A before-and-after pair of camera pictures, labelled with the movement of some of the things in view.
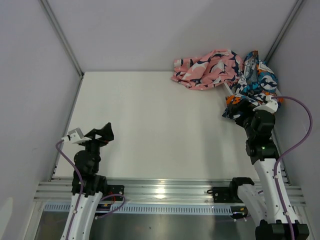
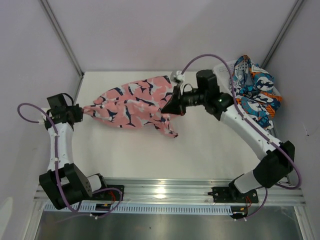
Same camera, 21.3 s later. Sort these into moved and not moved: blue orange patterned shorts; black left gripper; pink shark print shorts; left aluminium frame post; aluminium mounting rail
Moved: pink shark print shorts; black left gripper; blue orange patterned shorts
Not moved: left aluminium frame post; aluminium mounting rail
